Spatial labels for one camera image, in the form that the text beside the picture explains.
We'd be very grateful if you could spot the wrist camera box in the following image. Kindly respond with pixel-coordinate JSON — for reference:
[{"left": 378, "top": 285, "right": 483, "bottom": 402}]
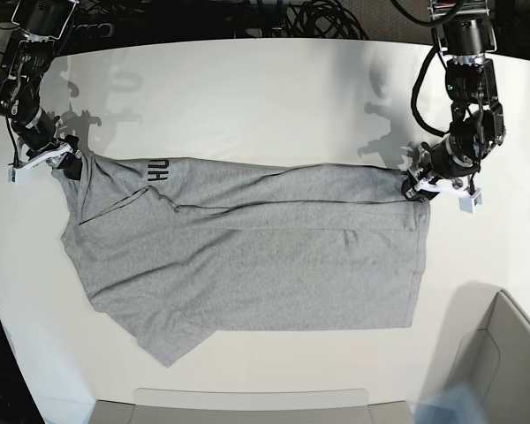
[
  {"left": 7, "top": 165, "right": 31, "bottom": 186},
  {"left": 458, "top": 188, "right": 483, "bottom": 214}
]

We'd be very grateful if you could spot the grey tray bottom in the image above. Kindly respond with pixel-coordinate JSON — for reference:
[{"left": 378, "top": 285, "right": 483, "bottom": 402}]
[{"left": 89, "top": 389, "right": 414, "bottom": 423}]

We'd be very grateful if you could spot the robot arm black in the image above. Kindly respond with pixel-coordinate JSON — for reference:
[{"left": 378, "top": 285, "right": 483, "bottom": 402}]
[
  {"left": 393, "top": 1, "right": 506, "bottom": 206},
  {"left": 0, "top": 0, "right": 82, "bottom": 182}
]

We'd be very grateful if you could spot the grey T-shirt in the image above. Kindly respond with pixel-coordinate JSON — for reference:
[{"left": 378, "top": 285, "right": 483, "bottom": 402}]
[{"left": 53, "top": 153, "right": 430, "bottom": 366}]

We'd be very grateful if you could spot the gripper body white-black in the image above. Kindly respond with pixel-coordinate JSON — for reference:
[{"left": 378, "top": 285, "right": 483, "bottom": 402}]
[
  {"left": 9, "top": 136, "right": 80, "bottom": 172},
  {"left": 407, "top": 143, "right": 480, "bottom": 199}
]

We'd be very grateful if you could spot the grey box right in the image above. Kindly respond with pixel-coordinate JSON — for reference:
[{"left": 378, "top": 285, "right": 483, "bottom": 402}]
[{"left": 447, "top": 291, "right": 530, "bottom": 423}]

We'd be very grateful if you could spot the blue blurred object corner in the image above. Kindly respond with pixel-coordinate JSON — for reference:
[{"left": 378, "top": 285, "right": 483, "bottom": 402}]
[{"left": 413, "top": 384, "right": 488, "bottom": 424}]

